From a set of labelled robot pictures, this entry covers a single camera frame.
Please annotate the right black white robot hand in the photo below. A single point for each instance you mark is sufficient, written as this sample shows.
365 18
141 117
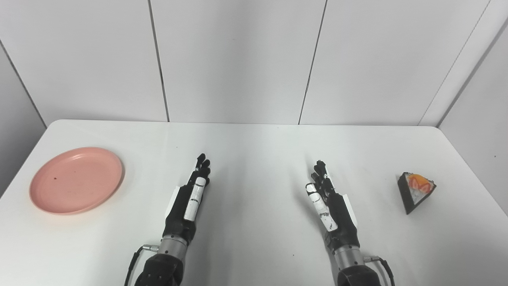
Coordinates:
341 216

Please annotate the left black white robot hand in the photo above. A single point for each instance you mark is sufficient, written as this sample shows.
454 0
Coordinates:
182 210

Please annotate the cake slice with fruit topping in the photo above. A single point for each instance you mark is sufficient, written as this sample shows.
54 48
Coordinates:
414 190

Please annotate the pink round plate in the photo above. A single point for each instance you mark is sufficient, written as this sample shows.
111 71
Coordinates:
76 180

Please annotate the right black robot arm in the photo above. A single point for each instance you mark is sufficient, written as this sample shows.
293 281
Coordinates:
353 268

